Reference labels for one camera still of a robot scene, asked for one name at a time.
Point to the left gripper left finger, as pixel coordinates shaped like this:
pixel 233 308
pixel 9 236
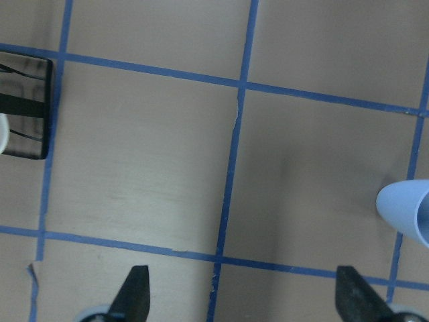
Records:
pixel 132 300

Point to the white mug near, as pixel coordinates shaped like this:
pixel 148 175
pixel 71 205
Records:
pixel 4 132

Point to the light blue plastic cup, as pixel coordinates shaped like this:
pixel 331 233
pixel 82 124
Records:
pixel 404 205

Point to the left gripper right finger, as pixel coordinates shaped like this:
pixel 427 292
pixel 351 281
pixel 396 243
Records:
pixel 356 301

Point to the black wire mug rack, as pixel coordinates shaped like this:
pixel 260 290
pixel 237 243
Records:
pixel 27 84

